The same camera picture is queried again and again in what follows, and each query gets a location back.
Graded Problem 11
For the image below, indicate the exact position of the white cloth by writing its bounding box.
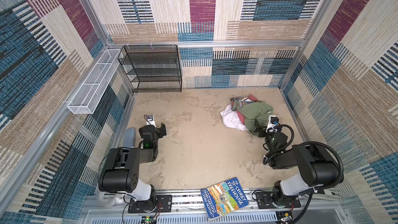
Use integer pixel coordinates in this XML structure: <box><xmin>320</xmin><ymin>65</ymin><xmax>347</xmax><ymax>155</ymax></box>
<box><xmin>220</xmin><ymin>104</ymin><xmax>248</xmax><ymax>131</ymax></box>

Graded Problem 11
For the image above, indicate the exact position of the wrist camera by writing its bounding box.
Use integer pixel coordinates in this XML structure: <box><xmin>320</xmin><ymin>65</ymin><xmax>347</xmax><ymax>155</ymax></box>
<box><xmin>267</xmin><ymin>115</ymin><xmax>279</xmax><ymax>133</ymax></box>
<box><xmin>144</xmin><ymin>115</ymin><xmax>156</xmax><ymax>127</ymax></box>

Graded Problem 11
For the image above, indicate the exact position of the green cloth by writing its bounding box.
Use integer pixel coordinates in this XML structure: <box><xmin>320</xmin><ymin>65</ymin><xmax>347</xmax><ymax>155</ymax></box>
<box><xmin>230</xmin><ymin>96</ymin><xmax>274</xmax><ymax>135</ymax></box>

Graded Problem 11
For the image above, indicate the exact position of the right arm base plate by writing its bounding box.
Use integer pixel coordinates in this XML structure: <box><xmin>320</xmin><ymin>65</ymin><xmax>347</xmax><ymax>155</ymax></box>
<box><xmin>254</xmin><ymin>191</ymin><xmax>302</xmax><ymax>209</ymax></box>

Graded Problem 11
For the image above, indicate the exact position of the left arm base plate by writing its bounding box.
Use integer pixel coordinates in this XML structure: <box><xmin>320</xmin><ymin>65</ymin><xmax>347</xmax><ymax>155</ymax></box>
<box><xmin>127</xmin><ymin>195</ymin><xmax>173</xmax><ymax>214</ymax></box>

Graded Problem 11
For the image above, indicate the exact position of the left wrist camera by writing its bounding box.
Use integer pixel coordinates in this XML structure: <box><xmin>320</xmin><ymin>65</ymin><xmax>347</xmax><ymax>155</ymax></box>
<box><xmin>144</xmin><ymin>115</ymin><xmax>156</xmax><ymax>127</ymax></box>

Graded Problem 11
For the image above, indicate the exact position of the colourful Treehouse book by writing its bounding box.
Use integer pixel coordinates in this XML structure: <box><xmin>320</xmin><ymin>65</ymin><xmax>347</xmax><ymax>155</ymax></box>
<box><xmin>201</xmin><ymin>177</ymin><xmax>249</xmax><ymax>220</ymax></box>

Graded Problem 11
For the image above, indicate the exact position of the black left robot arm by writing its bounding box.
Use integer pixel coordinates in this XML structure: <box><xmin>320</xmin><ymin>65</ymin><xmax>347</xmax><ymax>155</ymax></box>
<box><xmin>98</xmin><ymin>123</ymin><xmax>167</xmax><ymax>213</ymax></box>

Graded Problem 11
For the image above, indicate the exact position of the grey blue oval object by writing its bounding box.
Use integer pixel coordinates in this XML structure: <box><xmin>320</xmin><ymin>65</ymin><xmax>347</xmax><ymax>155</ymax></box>
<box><xmin>123</xmin><ymin>127</ymin><xmax>136</xmax><ymax>148</ymax></box>

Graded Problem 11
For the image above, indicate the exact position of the white wire mesh basket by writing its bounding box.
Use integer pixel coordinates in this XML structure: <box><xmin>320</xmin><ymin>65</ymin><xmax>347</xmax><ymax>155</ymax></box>
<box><xmin>67</xmin><ymin>49</ymin><xmax>121</xmax><ymax>115</ymax></box>

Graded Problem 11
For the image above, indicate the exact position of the black wire mesh shelf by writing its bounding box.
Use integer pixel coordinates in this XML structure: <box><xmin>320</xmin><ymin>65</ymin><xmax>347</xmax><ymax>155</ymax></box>
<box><xmin>119</xmin><ymin>45</ymin><xmax>182</xmax><ymax>93</ymax></box>

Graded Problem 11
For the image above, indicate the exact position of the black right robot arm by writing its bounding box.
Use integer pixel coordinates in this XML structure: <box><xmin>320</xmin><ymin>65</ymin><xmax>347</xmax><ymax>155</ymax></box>
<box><xmin>253</xmin><ymin>117</ymin><xmax>344</xmax><ymax>209</ymax></box>

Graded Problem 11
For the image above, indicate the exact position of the pink red cloth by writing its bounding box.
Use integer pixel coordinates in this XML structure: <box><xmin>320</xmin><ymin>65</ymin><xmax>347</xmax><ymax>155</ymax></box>
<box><xmin>236</xmin><ymin>94</ymin><xmax>258</xmax><ymax>124</ymax></box>

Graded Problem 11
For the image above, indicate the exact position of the striped patterned cloth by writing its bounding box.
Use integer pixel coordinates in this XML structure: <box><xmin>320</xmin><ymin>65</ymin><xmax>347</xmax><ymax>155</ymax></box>
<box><xmin>237</xmin><ymin>97</ymin><xmax>254</xmax><ymax>107</ymax></box>

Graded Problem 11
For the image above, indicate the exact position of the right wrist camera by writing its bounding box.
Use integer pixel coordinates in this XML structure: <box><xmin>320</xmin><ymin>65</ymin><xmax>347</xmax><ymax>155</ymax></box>
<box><xmin>267</xmin><ymin>115</ymin><xmax>279</xmax><ymax>133</ymax></box>

